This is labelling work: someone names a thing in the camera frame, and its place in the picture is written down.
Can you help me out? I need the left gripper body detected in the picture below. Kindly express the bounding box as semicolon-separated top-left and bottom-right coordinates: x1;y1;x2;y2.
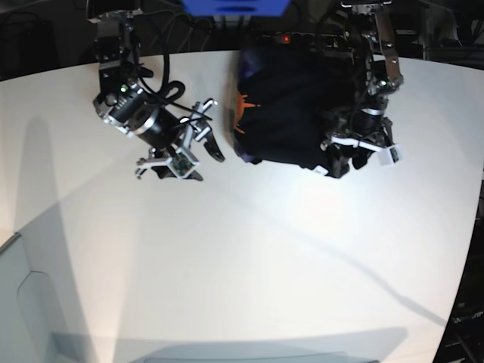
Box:
321;109;395;152

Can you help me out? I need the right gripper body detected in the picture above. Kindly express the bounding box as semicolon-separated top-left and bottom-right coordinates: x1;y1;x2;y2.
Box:
135;98;218;178

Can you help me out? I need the black T-shirt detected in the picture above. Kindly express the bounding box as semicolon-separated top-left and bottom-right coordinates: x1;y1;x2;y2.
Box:
231;47;329;171

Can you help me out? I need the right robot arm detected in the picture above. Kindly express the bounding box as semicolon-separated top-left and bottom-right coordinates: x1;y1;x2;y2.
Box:
88;6;225;182

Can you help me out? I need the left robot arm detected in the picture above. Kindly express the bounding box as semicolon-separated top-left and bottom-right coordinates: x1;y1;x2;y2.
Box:
315;1;404;178

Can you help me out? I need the black power strip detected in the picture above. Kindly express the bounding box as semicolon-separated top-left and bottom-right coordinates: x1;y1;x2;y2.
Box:
258;32;347;50

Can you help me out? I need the blue plastic box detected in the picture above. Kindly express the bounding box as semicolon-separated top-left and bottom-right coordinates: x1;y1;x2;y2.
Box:
181;0;291;17

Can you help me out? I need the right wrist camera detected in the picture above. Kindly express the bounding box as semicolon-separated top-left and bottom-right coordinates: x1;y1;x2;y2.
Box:
169;154;197;173

